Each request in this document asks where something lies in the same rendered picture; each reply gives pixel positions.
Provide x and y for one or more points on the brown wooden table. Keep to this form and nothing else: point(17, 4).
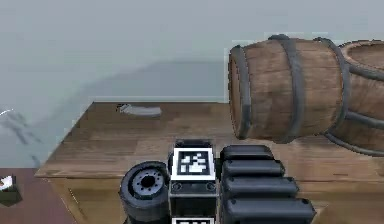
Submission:
point(140, 140)

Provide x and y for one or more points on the brown wooden barrel lying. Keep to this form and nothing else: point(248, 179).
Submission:
point(286, 90)

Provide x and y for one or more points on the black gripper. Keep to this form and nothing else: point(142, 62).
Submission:
point(146, 193)

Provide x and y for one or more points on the brown wooden barrel upright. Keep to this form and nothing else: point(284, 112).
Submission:
point(366, 100)

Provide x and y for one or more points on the dark box with white top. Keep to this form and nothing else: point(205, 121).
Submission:
point(8, 191)

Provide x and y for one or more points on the grey flat object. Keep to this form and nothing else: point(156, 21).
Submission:
point(141, 110)

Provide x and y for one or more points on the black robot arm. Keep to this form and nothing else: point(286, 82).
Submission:
point(253, 186)

